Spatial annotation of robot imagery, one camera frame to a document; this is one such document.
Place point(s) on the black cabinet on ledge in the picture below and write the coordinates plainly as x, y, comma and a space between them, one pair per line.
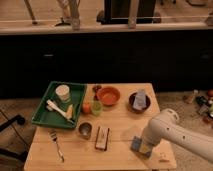
117, 12

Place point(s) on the silver fork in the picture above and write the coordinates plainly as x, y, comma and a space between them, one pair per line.
53, 136

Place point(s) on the small metal cup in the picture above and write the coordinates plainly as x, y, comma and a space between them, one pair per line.
85, 130

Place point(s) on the red bowl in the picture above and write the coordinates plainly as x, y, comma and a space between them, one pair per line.
108, 95

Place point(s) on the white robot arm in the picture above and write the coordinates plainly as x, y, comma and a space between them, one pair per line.
165, 126

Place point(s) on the black office chair base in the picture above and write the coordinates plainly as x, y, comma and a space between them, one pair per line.
9, 132

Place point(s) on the orange fruit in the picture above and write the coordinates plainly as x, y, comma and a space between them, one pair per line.
86, 108

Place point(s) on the brown rectangular block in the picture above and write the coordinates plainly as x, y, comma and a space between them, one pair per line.
102, 138

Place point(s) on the white cup in tray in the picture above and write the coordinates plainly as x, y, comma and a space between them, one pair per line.
63, 92

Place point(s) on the green plastic cup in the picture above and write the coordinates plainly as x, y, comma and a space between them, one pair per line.
96, 108

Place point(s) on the dark red small object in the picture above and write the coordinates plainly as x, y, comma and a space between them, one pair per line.
96, 88

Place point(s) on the yellow wedge in tray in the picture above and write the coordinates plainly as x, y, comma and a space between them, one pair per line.
69, 111

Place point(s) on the blue sponge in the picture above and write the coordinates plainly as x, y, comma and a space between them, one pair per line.
139, 146

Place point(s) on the white brush in tray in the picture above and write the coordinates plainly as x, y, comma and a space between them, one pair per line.
56, 108

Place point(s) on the grey cloth in bowl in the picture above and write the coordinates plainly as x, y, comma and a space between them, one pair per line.
140, 100

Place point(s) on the dark brown bowl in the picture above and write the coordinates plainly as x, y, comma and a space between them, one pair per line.
131, 102

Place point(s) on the green plastic tray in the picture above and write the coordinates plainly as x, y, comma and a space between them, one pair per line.
47, 117

